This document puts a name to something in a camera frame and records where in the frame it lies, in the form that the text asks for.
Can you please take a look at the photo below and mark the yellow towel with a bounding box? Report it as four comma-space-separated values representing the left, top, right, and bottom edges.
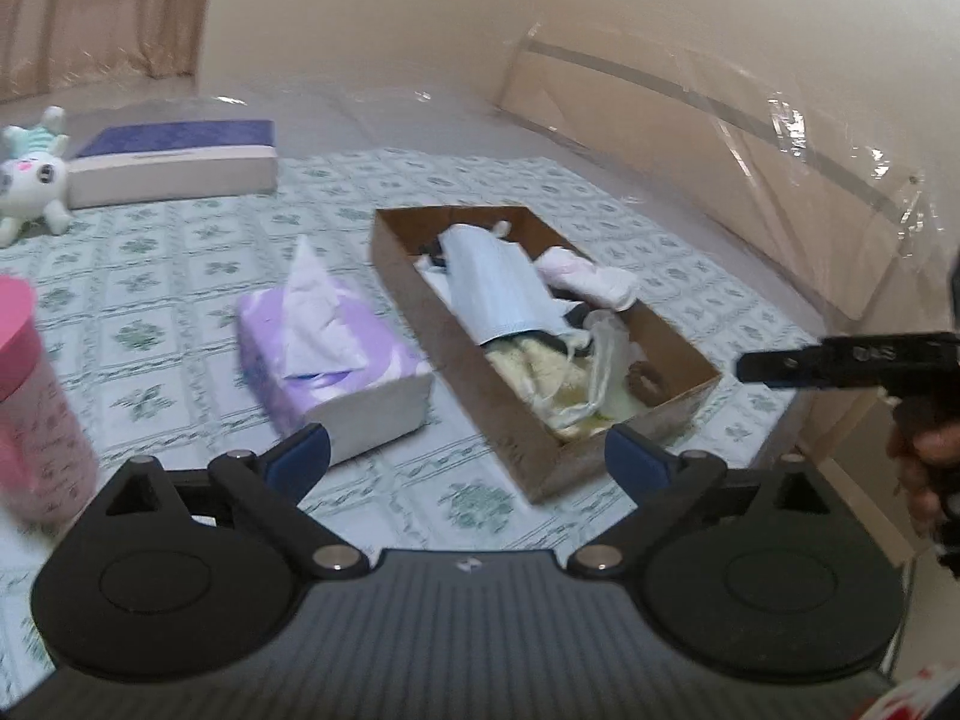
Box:
485, 333, 619, 444

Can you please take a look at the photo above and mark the white sock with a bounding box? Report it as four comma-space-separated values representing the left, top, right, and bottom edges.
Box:
415, 219, 643, 313

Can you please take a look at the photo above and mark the blue face mask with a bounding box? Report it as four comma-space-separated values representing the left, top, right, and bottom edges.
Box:
436, 223, 576, 347

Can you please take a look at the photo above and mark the clear mask wrapper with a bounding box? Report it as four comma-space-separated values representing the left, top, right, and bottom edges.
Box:
555, 310, 644, 427

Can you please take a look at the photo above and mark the person right hand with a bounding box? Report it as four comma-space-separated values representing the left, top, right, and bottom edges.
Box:
887, 398, 958, 541

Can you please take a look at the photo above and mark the brown hair scrunchie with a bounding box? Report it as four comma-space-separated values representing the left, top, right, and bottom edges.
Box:
625, 361, 669, 406

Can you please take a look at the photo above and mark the purple tissue pack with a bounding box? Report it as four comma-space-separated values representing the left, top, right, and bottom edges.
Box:
236, 236, 434, 465

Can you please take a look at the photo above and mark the pink cup with lid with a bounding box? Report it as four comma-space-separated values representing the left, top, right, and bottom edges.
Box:
2, 277, 98, 525

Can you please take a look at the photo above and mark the floral tablecloth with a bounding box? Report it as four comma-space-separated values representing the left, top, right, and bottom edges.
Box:
2, 149, 802, 718

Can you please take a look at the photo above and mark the plastic wrapped headboard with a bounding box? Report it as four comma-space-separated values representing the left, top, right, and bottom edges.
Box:
498, 25, 955, 333

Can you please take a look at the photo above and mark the blue and white flat box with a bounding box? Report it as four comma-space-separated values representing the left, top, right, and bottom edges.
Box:
68, 119, 278, 208

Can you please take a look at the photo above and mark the white bunny plush toy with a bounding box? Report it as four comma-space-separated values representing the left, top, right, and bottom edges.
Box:
0, 106, 71, 249

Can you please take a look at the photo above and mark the pink curtain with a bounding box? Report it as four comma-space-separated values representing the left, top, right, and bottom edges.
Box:
2, 0, 208, 103

